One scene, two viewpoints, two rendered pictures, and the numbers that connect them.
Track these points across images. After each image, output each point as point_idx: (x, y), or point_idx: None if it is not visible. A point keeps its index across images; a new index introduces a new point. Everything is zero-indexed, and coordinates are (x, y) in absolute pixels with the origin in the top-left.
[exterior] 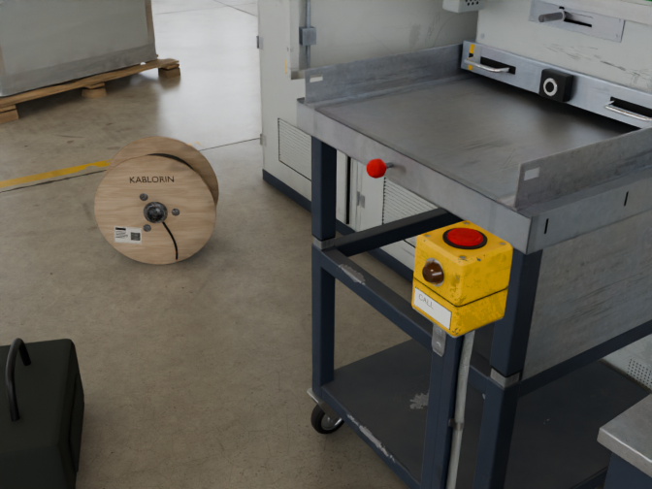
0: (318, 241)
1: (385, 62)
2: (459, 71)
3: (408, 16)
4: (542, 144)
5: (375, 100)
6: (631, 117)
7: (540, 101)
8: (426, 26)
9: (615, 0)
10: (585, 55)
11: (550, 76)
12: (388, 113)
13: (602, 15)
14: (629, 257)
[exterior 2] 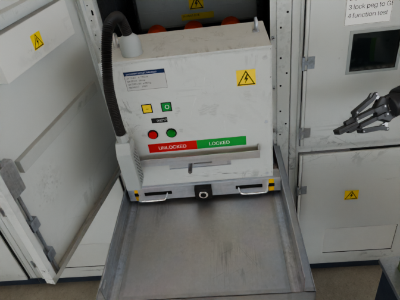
0: None
1: (115, 237)
2: (129, 202)
3: (80, 191)
4: (239, 231)
5: (131, 262)
6: (249, 190)
7: (190, 197)
8: (88, 188)
9: (231, 153)
10: (212, 173)
11: (200, 190)
12: (153, 268)
13: None
14: None
